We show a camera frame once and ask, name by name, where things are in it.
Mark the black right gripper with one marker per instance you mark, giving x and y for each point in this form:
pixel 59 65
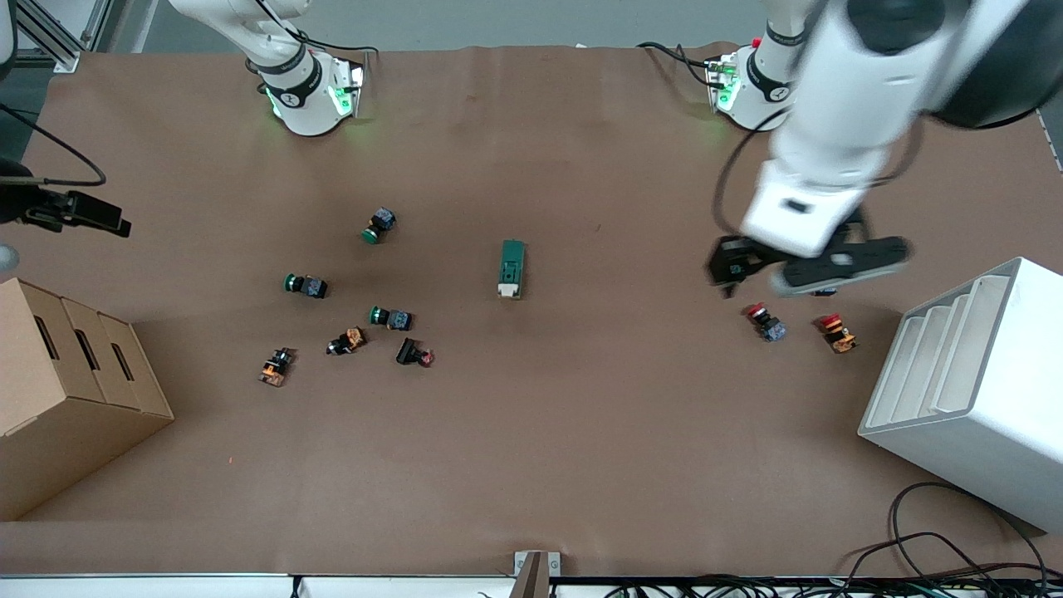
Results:
pixel 25 203

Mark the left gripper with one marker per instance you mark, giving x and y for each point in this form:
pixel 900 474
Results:
pixel 734 261

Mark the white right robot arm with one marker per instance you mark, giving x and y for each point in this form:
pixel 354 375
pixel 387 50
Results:
pixel 303 108

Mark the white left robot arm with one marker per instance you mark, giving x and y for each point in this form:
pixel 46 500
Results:
pixel 855 83

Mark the red emergency button orange block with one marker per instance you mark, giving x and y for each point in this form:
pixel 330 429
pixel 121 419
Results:
pixel 838 333

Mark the brown cardboard box with slots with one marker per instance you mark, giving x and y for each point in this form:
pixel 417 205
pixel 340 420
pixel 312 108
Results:
pixel 75 399

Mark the green push button blue block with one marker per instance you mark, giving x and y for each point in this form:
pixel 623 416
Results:
pixel 379 226
pixel 392 317
pixel 307 286

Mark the white slotted storage rack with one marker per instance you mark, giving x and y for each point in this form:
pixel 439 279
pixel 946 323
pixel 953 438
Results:
pixel 988 415

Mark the aluminium frame profile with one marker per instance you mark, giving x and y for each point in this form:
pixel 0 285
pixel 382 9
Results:
pixel 62 56

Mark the black selector switch orange block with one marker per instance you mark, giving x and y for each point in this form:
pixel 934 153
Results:
pixel 276 367
pixel 347 340

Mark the black switch with red lens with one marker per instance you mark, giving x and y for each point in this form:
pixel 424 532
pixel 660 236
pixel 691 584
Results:
pixel 413 352

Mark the metal table edge bracket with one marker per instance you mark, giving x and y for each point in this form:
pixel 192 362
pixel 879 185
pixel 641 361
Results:
pixel 531 577

